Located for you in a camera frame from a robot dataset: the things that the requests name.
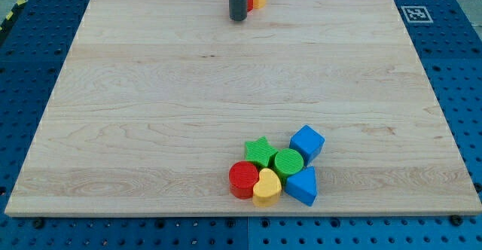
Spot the yellow heart block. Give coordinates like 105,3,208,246
252,168,282,207

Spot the green cylinder block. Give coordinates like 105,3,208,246
273,148,304,186

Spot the blue cube block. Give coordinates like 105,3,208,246
289,125,325,166

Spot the wooden board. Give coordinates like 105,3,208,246
5,0,481,217

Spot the green star block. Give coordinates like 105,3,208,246
245,136,278,169

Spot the white fiducial marker tag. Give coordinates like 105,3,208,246
401,5,433,23

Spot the red block behind tool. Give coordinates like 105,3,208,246
247,0,254,12

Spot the red cylinder block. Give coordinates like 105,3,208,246
228,161,259,199

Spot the blue triangle block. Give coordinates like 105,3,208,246
285,166,318,206

